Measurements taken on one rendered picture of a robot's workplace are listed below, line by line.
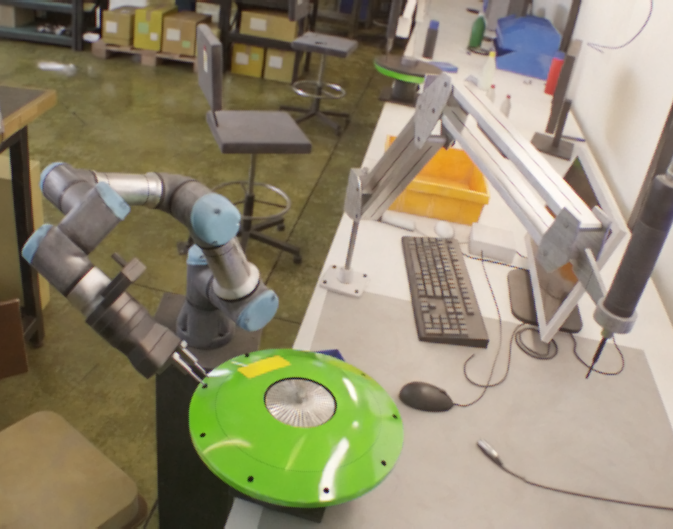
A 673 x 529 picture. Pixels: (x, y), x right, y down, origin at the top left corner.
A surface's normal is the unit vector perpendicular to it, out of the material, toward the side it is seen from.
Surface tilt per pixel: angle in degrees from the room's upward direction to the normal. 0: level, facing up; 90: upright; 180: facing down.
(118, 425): 0
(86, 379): 0
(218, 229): 90
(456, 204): 94
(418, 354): 0
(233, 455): 24
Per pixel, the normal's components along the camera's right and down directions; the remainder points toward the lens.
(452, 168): -0.11, 0.45
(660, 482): 0.15, -0.84
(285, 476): 0.08, -0.57
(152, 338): 0.62, -0.58
